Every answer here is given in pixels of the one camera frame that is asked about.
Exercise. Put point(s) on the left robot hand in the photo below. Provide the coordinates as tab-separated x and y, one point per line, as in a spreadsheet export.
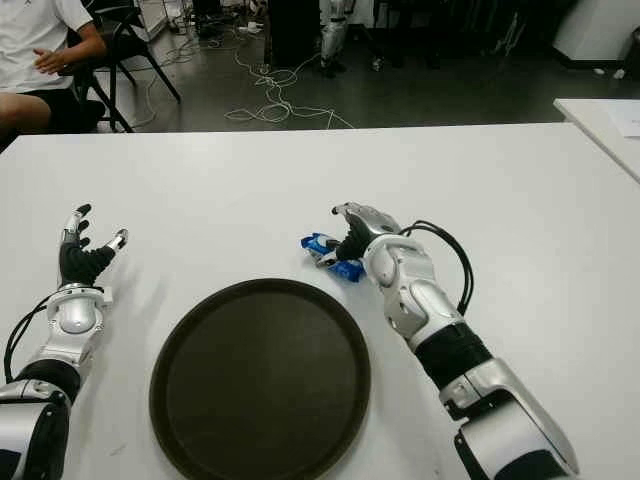
80	262

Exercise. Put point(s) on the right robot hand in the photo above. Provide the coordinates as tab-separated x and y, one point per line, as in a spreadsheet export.
360	235

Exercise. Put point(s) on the blue Oreo cookie packet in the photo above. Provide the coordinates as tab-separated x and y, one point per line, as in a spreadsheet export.
347	271

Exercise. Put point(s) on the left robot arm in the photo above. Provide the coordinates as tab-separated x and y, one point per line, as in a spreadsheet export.
75	312

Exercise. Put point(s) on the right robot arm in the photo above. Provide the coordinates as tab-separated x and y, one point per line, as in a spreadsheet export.
415	295

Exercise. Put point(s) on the round dark brown tray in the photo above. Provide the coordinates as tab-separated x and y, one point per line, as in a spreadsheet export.
260	385

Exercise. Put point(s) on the silver humanoid robot legs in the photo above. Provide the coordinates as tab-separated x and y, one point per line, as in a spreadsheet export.
332	40

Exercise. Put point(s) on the black folding chair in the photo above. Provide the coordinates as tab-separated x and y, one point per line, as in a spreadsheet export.
130	47

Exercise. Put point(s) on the seated person in white shirt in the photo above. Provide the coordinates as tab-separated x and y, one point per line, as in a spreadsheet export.
30	35

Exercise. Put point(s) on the white power strip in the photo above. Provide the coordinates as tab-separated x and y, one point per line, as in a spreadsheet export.
249	26

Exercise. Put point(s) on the folded metal stand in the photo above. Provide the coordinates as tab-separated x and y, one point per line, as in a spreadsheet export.
507	35

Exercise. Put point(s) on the white side table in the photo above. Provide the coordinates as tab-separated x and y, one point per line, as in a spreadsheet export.
590	120

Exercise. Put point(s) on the white paper sheet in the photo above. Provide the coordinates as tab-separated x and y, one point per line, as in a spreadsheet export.
627	122

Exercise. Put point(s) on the white cabinet with black base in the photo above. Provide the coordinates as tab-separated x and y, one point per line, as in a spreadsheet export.
595	30

